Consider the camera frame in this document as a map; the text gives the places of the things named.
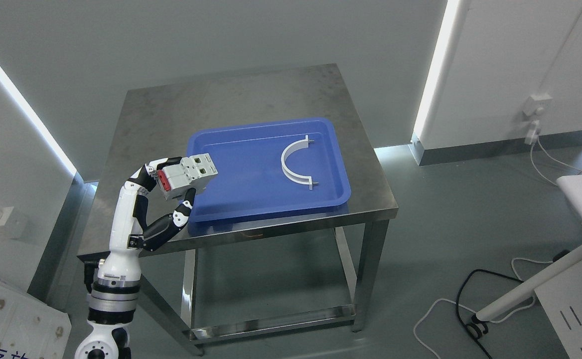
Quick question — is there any white plug adapter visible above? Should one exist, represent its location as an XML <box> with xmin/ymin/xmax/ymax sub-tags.
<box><xmin>524</xmin><ymin>120</ymin><xmax>541</xmax><ymax>146</ymax></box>

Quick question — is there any grey circuit breaker red switch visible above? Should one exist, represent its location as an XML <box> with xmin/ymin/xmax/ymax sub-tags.
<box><xmin>156</xmin><ymin>153</ymin><xmax>218</xmax><ymax>200</ymax></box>

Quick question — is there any blue plastic tray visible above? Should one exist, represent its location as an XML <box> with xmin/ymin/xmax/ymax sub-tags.
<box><xmin>187</xmin><ymin>117</ymin><xmax>352</xmax><ymax>223</ymax></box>

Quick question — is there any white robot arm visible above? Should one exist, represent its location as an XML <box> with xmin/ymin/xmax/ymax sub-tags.
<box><xmin>74</xmin><ymin>259</ymin><xmax>140</xmax><ymax>359</ymax></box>

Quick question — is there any white curved plastic bracket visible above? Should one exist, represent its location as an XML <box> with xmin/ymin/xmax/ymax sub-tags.
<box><xmin>280</xmin><ymin>135</ymin><xmax>318</xmax><ymax>191</ymax></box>

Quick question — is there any white stained board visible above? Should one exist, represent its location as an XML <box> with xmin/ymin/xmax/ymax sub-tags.
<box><xmin>0</xmin><ymin>282</ymin><xmax>72</xmax><ymax>359</ymax></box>

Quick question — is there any black cable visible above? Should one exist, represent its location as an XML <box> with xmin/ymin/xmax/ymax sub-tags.
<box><xmin>455</xmin><ymin>249</ymin><xmax>571</xmax><ymax>359</ymax></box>

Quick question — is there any white wall socket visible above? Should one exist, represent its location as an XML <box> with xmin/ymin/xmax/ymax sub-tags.
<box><xmin>522</xmin><ymin>93</ymin><xmax>553</xmax><ymax>117</ymax></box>

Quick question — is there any white cable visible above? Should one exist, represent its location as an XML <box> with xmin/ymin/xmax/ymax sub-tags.
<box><xmin>413</xmin><ymin>135</ymin><xmax>582</xmax><ymax>359</ymax></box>

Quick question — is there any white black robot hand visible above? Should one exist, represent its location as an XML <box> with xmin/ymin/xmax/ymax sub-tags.
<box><xmin>97</xmin><ymin>157</ymin><xmax>197</xmax><ymax>277</ymax></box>

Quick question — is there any stainless steel table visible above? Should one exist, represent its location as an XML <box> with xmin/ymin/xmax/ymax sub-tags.
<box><xmin>75</xmin><ymin>64</ymin><xmax>398</xmax><ymax>359</ymax></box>

